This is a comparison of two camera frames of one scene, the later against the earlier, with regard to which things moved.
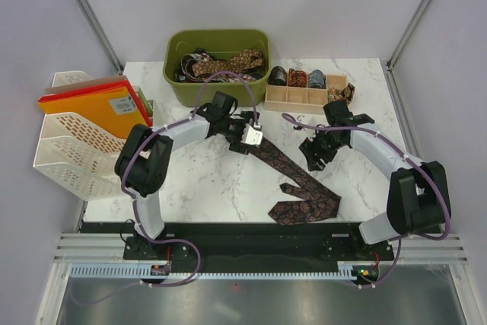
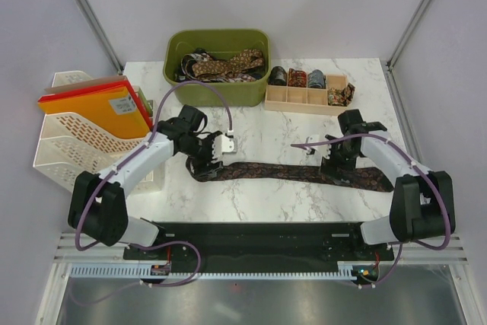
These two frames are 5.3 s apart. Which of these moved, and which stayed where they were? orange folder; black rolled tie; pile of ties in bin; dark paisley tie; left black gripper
Moved: left black gripper; dark paisley tie
Stayed: pile of ties in bin; orange folder; black rolled tie
